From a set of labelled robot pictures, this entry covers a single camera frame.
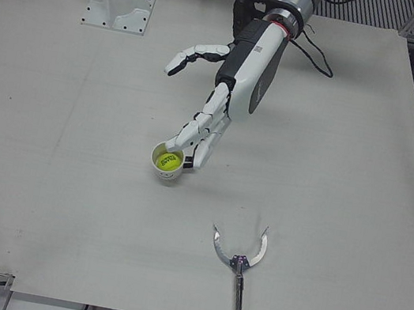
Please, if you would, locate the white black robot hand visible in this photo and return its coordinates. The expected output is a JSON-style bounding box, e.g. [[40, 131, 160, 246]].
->
[[148, 1, 300, 185]]

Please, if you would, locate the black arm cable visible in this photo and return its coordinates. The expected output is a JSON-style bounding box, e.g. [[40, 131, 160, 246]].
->
[[284, 17, 343, 80]]

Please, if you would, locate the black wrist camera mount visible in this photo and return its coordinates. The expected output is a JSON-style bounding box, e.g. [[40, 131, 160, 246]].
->
[[226, 0, 277, 51]]

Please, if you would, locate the yellow tennis ball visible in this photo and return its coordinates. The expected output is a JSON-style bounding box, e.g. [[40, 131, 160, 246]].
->
[[153, 149, 183, 174]]

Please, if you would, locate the metal reacher grabber tool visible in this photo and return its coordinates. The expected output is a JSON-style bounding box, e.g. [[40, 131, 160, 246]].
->
[[198, 216, 272, 310]]

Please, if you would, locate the white mug with black handle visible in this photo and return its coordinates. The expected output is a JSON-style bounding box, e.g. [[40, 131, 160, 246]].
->
[[145, 138, 196, 191]]

